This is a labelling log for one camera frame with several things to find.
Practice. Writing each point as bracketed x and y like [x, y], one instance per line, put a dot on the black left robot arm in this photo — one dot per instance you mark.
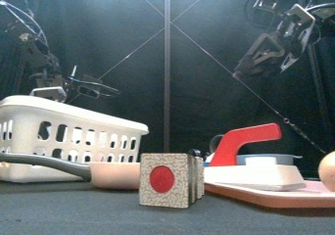
[36, 54]

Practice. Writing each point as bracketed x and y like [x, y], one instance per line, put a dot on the white plastic laundry basket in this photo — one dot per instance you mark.
[25, 110]

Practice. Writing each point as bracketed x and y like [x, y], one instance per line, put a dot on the square toy sushi roll piece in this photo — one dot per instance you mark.
[202, 177]
[198, 177]
[162, 179]

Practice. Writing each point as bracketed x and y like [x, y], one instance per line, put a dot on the brown wooden toy egg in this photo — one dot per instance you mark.
[327, 172]

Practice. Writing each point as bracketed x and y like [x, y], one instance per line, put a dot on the pink plastic tray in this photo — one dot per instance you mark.
[279, 198]

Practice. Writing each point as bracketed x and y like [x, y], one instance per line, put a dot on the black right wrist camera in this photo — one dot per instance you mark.
[262, 12]

